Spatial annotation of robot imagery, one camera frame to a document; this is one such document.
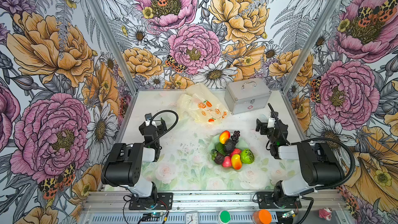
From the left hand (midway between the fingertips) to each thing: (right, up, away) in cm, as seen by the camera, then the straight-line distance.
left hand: (154, 123), depth 93 cm
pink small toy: (+81, -35, -26) cm, 92 cm away
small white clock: (+24, -38, -25) cm, 51 cm away
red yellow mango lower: (+45, -17, -16) cm, 51 cm away
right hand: (+66, 0, +1) cm, 66 cm away
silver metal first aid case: (+56, +17, +8) cm, 59 cm away
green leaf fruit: (+38, -12, -8) cm, 41 cm away
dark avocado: (+43, -10, -11) cm, 45 cm away
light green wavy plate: (+51, -11, -6) cm, 52 cm away
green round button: (+38, -33, -30) cm, 59 cm away
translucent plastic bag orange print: (+27, +11, -2) cm, 30 cm away
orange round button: (+53, -33, -30) cm, 69 cm away
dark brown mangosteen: (+37, -16, -14) cm, 43 cm away
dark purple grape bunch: (+47, -8, -4) cm, 48 cm away
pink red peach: (+41, -18, -12) cm, 47 cm away
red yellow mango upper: (+41, -7, -6) cm, 42 cm away
